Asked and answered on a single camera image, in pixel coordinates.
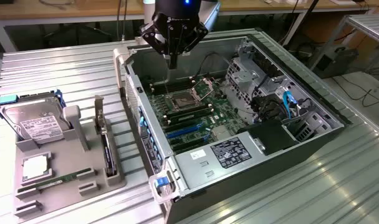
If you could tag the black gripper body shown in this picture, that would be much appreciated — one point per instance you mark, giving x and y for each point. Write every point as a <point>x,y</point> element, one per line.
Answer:
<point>177,14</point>

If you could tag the graphics card with metal bracket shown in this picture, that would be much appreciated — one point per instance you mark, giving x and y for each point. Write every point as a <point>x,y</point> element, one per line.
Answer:
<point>108,151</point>

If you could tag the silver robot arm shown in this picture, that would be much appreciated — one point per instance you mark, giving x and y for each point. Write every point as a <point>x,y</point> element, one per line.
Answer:
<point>149,11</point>

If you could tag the black RAM slot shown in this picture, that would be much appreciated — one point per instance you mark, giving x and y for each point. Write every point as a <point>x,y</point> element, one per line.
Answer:
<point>177,87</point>
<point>177,82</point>
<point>186,110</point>

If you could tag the metal socket cover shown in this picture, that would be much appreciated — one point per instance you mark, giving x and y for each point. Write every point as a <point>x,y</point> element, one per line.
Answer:
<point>205,85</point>

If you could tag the metal drive cage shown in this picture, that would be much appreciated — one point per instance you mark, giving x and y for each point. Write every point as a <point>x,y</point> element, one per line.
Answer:
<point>242,77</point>

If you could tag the black tripod stand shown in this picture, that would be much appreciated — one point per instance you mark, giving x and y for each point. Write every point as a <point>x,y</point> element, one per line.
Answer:
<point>78,32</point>

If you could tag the thin metal locking lever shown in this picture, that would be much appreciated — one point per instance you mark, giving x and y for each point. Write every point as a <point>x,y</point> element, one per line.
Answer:
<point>168,89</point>

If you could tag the CPU socket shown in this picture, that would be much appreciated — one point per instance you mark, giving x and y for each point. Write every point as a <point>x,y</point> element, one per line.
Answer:
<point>184,100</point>

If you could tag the wooden desk with white legs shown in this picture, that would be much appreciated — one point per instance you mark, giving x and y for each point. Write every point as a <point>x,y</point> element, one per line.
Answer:
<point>69,9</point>

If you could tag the installed green RAM stick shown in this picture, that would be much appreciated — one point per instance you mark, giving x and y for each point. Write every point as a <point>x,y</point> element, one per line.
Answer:
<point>190,116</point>

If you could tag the green motherboard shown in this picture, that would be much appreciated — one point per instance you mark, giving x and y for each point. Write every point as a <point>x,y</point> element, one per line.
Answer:
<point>221,116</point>

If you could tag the blue expansion slot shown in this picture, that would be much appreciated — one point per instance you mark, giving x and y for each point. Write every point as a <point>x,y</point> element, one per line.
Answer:
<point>184,131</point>

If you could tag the silver chipset heatsink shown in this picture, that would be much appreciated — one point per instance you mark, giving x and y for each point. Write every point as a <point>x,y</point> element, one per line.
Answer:
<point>224,133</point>

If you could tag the black expansion slot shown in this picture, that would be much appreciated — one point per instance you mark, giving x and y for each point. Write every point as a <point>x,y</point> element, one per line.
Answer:
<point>186,142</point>

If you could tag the black box device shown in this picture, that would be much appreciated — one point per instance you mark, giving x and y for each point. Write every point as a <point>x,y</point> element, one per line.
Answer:
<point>336,63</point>

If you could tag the hard disk in blue carrier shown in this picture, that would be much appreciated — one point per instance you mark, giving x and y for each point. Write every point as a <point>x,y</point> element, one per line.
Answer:
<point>37,121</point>

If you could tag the metal disk bay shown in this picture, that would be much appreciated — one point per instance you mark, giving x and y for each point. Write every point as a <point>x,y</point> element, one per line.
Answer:
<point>308,130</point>

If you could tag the grey power supply unit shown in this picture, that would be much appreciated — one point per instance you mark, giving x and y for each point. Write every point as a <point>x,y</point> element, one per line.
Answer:
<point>196,168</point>

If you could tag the metal slat side table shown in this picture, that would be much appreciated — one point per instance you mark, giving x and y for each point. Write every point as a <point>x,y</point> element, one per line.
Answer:
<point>373,25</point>

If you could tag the grey parts rack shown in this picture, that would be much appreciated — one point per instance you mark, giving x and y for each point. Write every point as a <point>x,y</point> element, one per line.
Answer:
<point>72,163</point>

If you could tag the blue case latch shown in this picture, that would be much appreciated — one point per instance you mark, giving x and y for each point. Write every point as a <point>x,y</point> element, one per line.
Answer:
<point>161,182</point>

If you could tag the open black PC case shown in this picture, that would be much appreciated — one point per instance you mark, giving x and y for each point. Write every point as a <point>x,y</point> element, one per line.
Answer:
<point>256,182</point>

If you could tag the silver CPU chip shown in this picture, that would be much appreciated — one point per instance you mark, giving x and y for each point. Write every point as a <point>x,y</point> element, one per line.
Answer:
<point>36,168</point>

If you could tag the loose green RAM stick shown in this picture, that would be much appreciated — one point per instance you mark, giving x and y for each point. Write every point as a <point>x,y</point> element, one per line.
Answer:
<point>53,180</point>

